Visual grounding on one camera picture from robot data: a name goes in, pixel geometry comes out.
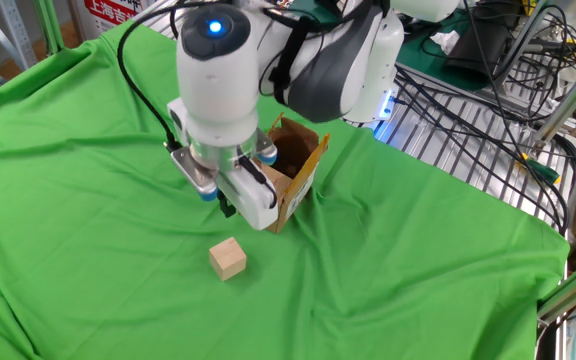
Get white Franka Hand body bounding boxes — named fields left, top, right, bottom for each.
left=166, top=97, right=280, bottom=232

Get light wooden cube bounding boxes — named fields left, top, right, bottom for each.
left=208, top=236, right=248, bottom=282

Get open brown cardboard box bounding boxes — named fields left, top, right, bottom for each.
left=257, top=112, right=332, bottom=235

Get green cloth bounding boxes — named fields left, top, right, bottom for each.
left=0, top=19, right=572, bottom=360

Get red white printed sign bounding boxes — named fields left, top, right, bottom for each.
left=82, top=0, right=145, bottom=30

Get crumpled white paper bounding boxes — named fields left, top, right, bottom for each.
left=428, top=29, right=463, bottom=55

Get black box device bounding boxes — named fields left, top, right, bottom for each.
left=442, top=13, right=513, bottom=85

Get grey slotted steel angle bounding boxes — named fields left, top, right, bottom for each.
left=0, top=0, right=39, bottom=71

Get grey metal bar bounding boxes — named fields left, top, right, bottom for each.
left=487, top=0, right=560, bottom=87

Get aluminium profile bar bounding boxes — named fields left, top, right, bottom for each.
left=534, top=59, right=576, bottom=147
left=536, top=253, right=576, bottom=324

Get black gripper hand cable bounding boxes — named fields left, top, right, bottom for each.
left=237, top=154, right=279, bottom=210

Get silver wrist camera blue cap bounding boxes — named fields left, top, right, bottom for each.
left=169, top=146, right=219, bottom=203

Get silver wrist bracket blue cap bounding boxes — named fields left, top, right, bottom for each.
left=255, top=128, right=279, bottom=167

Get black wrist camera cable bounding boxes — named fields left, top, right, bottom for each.
left=116, top=0, right=185, bottom=152

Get green frame post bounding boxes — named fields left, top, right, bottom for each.
left=31, top=0, right=66, bottom=56

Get green yellow cable connector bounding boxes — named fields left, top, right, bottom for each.
left=517, top=152, right=563, bottom=185

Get tangled black cables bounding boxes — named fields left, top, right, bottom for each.
left=392, top=0, right=576, bottom=237

